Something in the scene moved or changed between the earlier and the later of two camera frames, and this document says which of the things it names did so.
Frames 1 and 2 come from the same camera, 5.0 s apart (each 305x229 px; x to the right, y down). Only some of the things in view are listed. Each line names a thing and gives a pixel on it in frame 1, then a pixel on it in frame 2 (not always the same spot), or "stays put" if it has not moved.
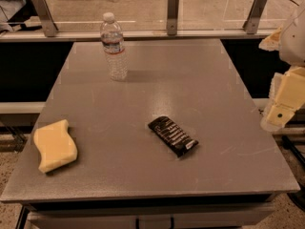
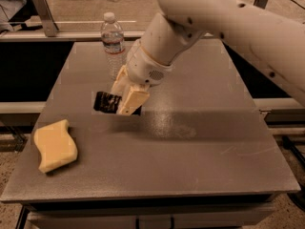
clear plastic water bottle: (112, 45) stays put
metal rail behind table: (23, 34) stays put
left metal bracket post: (44, 13) stays put
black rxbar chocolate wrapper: (177, 140) → (109, 102)
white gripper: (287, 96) → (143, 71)
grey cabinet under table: (244, 212) stays put
